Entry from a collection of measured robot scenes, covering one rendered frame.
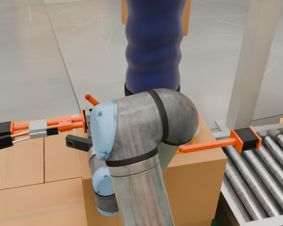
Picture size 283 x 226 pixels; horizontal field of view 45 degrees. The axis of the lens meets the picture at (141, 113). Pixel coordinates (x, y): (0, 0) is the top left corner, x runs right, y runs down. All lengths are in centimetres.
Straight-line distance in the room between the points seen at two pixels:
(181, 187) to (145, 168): 81
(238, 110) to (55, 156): 160
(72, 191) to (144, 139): 120
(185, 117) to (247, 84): 215
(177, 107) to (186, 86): 304
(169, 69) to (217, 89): 253
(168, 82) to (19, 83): 284
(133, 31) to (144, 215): 68
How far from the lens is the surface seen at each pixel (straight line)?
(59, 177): 194
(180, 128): 73
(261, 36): 270
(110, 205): 123
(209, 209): 168
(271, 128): 231
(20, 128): 143
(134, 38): 120
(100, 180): 112
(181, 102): 73
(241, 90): 288
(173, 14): 118
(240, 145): 133
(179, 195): 154
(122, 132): 67
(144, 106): 69
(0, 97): 376
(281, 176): 207
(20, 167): 205
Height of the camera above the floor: 191
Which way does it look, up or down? 36 degrees down
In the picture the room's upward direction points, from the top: 1 degrees clockwise
